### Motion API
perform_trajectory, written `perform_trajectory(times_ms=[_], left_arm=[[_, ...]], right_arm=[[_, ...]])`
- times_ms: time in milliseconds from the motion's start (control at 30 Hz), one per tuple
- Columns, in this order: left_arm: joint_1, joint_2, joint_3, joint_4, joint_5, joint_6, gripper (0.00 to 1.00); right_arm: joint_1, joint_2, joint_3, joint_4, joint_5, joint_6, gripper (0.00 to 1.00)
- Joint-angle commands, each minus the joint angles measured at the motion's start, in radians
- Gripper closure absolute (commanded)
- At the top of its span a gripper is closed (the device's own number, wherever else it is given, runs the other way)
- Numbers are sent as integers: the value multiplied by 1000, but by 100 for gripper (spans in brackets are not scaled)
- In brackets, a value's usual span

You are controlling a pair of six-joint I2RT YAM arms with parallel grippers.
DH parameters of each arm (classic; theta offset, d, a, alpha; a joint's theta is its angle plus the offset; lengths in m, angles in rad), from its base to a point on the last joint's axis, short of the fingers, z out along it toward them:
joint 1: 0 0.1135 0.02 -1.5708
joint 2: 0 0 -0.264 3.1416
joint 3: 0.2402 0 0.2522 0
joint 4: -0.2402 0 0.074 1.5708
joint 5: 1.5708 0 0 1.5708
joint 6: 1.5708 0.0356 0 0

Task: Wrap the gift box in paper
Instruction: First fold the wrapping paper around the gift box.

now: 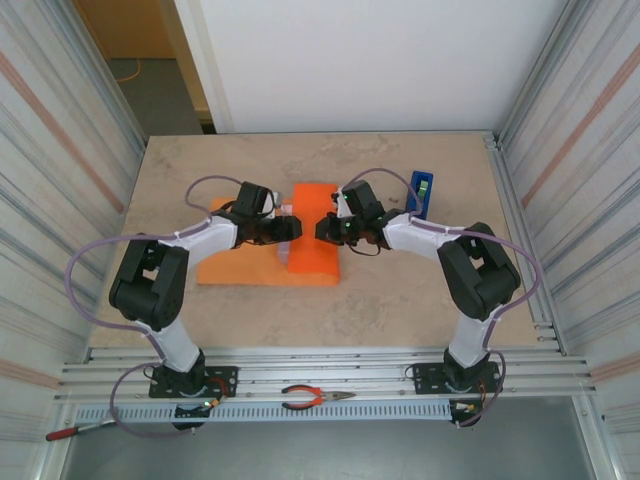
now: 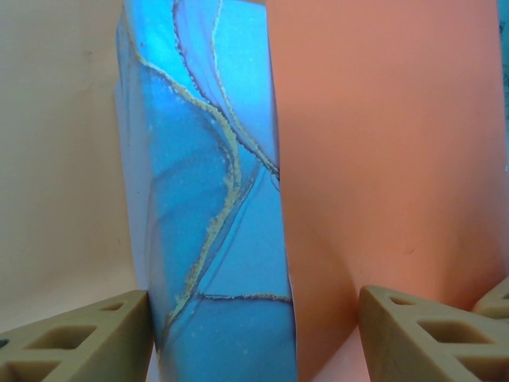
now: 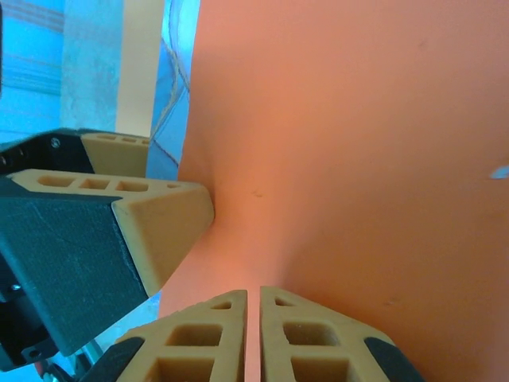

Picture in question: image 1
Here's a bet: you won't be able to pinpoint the orange wrapping paper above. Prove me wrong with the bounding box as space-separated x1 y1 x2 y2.
196 182 343 290

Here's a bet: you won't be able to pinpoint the blue tape dispenser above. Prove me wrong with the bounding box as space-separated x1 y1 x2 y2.
404 170 435 221

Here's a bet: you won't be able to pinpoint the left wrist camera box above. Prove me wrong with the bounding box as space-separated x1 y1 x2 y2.
263 191 294 220

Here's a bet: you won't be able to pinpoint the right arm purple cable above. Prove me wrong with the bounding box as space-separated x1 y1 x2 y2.
339 167 543 429

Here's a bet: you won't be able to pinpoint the aluminium rail frame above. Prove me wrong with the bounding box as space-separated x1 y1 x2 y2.
54 347 599 401

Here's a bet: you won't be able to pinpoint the aluminium side rail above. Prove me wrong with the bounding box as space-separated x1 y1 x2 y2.
483 130 569 357

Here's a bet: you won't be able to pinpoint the white door frame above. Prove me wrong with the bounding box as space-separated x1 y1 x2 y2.
172 0 236 135

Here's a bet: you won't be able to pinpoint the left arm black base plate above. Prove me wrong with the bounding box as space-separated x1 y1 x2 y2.
148 365 239 400

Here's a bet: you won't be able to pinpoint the red-handled pliers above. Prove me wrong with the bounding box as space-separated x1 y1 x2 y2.
281 384 357 411

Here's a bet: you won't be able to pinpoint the red black power wires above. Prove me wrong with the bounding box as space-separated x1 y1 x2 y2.
199 375 237 410
449 382 489 416

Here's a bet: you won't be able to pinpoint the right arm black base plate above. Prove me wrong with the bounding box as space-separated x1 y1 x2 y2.
412 362 504 396

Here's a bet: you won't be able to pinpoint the orange floor cable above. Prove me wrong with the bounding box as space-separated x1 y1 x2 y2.
115 58 146 84

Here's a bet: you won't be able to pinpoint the grey slotted cable duct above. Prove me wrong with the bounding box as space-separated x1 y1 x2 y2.
73 401 454 425

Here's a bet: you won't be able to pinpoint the red-handled screwdriver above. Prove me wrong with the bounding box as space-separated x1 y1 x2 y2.
45 421 119 442

